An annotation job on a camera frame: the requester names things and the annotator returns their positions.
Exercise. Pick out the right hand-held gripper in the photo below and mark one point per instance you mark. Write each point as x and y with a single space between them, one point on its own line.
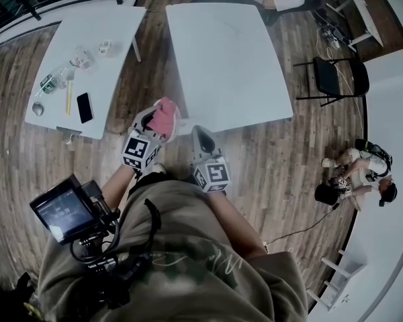
215 174

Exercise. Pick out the small white desk fan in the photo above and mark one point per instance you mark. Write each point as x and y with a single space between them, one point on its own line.
178 126

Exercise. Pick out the white wooden shelf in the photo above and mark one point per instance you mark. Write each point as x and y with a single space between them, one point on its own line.
346 275

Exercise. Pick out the grey computer mouse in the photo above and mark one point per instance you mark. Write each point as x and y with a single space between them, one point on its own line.
37 108

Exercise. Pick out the yellow wooden toy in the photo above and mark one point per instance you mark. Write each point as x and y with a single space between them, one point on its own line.
32 309

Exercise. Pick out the clear plastic cup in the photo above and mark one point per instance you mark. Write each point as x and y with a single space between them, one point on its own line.
82 58

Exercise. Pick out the pink cloth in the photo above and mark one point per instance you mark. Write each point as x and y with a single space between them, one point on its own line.
163 117

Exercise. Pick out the person's black trousers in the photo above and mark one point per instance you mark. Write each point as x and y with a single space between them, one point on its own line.
147 179

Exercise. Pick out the person's left forearm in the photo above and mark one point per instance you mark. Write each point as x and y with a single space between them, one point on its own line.
115 188

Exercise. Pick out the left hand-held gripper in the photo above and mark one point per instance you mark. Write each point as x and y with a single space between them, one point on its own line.
134 149

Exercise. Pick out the black chest camera rig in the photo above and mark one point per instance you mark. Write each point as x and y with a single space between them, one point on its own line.
95 270

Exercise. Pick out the yellow pencil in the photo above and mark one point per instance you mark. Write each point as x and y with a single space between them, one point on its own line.
69 97

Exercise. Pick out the white table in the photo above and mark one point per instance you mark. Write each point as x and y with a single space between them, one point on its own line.
111 79
228 69

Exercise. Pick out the black smartphone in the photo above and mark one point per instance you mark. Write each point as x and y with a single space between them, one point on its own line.
85 107

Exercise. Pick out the black bucket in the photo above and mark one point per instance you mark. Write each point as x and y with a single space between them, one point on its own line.
325 193

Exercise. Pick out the person's olive shirt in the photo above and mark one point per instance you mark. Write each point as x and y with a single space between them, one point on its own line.
194 270

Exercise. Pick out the person's right forearm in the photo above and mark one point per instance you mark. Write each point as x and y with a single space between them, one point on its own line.
236 223

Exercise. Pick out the grey table clamp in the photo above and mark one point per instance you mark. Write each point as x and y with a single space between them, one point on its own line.
68 131

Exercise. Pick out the black metal railing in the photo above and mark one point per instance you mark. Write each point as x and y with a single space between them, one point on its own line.
13 5

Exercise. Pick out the white power strip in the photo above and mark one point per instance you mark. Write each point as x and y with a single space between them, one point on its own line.
265 246

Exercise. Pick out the black chest monitor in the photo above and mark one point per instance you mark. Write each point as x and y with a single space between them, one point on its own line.
62 215

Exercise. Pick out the person's white shoe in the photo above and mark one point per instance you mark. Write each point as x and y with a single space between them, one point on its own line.
159 168

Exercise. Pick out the white standing desk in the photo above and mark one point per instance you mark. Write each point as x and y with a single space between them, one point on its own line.
366 15

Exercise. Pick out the black folding chair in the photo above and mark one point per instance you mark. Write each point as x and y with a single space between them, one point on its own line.
327 80

